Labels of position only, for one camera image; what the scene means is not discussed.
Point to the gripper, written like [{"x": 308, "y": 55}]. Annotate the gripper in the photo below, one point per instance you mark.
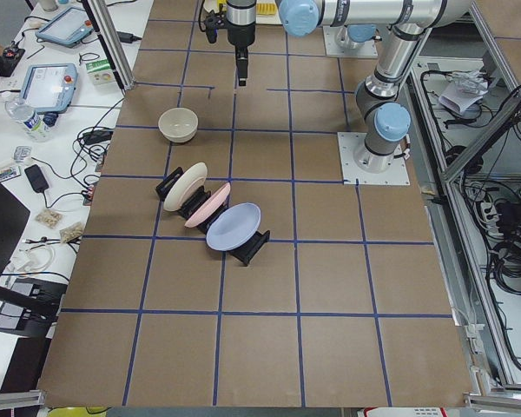
[{"x": 240, "y": 31}]

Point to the blue plate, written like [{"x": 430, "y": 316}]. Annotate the blue plate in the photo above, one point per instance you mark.
[{"x": 234, "y": 227}]

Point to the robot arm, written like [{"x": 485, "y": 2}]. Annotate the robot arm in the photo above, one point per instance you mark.
[
  {"x": 409, "y": 21},
  {"x": 386, "y": 120}
]

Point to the cream plate in rack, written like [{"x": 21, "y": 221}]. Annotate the cream plate in rack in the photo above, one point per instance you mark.
[{"x": 185, "y": 186}]

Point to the pink plate in rack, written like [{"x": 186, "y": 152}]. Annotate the pink plate in rack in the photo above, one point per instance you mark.
[{"x": 215, "y": 201}]

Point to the white rectangular tray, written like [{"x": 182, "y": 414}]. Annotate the white rectangular tray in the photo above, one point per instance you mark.
[{"x": 246, "y": 12}]

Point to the cream bowl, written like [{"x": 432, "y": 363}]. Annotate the cream bowl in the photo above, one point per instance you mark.
[{"x": 178, "y": 125}]

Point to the green white box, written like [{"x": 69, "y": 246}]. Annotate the green white box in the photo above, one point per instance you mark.
[{"x": 100, "y": 72}]

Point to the far teach pendant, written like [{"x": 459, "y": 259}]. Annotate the far teach pendant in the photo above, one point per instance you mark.
[{"x": 67, "y": 29}]

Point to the teach pendant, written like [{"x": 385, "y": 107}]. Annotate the teach pendant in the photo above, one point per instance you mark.
[
  {"x": 50, "y": 87},
  {"x": 67, "y": 29}
]

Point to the near teach pendant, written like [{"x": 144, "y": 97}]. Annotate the near teach pendant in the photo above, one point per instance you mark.
[{"x": 50, "y": 87}]

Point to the black dish rack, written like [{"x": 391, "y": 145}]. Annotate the black dish rack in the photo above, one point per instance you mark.
[{"x": 244, "y": 253}]

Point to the crumpled paper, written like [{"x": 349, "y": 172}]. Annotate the crumpled paper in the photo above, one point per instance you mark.
[{"x": 464, "y": 90}]

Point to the plastic water bottle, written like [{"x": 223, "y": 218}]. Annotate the plastic water bottle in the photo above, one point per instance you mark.
[{"x": 27, "y": 118}]

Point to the black power adapter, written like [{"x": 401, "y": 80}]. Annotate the black power adapter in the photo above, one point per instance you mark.
[{"x": 36, "y": 178}]

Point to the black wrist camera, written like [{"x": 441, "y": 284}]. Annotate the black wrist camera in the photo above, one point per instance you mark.
[{"x": 211, "y": 24}]

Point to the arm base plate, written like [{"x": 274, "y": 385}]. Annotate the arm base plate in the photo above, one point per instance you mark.
[
  {"x": 355, "y": 41},
  {"x": 360, "y": 167}
]

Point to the aluminium frame post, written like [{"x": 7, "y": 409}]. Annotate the aluminium frame post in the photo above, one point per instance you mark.
[{"x": 104, "y": 27}]

